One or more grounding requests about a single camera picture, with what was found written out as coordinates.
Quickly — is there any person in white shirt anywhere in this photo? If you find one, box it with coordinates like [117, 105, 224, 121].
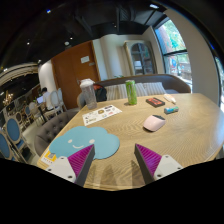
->
[41, 87, 53, 111]

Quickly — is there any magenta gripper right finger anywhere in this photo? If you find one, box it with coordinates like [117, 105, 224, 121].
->
[134, 144, 182, 184]

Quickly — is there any white folded object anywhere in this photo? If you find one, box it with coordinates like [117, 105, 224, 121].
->
[163, 94, 176, 104]

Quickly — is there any yellow white card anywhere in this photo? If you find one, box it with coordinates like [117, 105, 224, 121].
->
[41, 150, 57, 165]

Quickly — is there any clear plastic water bottle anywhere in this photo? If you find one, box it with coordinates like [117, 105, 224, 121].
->
[80, 79, 97, 110]

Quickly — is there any blue round-back chair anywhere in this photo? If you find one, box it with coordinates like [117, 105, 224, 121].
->
[6, 118, 27, 156]

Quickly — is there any black backpack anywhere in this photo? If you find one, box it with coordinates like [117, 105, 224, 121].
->
[93, 84, 107, 102]

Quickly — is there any green drink can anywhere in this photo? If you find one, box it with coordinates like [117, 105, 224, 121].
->
[125, 80, 137, 105]

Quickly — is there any striped cushion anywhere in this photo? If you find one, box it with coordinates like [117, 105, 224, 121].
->
[106, 82, 166, 101]

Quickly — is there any blue cloud mouse pad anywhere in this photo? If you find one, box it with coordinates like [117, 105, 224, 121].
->
[49, 126, 120, 159]

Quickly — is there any small teal eraser box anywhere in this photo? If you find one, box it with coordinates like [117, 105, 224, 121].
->
[164, 106, 179, 114]

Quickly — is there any black red small box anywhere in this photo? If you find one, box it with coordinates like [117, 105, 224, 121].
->
[146, 97, 165, 108]

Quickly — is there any orange wooden door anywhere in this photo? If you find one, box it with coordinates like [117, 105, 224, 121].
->
[51, 41, 100, 109]

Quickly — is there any white sticker sheet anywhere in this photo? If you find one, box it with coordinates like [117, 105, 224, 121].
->
[82, 105, 121, 126]

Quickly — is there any brown curved sofa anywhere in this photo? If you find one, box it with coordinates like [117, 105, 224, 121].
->
[99, 74, 191, 94]

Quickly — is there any grey tufted chair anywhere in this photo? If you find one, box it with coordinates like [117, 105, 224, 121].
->
[34, 111, 76, 156]

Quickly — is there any pink computer mouse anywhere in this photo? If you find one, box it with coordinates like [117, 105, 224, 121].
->
[143, 115, 166, 132]

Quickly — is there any large window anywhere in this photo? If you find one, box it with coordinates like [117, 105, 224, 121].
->
[154, 19, 192, 86]

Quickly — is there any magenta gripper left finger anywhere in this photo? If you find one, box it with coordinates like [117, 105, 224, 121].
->
[47, 145, 95, 187]

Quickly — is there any arched wooden cabinet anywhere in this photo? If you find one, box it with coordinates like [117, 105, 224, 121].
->
[124, 40, 157, 76]

